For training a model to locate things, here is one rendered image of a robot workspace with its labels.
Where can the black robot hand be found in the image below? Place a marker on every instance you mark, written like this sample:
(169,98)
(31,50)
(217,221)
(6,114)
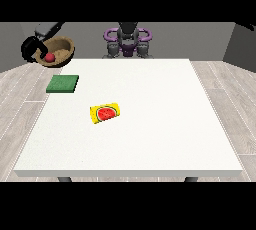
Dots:
(30,47)

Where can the brown wooden bowl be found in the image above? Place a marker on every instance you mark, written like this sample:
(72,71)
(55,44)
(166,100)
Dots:
(61,51)

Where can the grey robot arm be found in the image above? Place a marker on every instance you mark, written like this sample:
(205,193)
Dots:
(47,29)

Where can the green square pad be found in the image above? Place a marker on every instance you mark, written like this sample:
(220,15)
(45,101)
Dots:
(63,83)

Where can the yellow cup with melon print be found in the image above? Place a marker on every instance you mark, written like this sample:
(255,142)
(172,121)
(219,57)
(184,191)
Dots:
(105,112)

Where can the grey robot trunk purple rings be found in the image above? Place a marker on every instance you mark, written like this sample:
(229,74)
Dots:
(127,42)

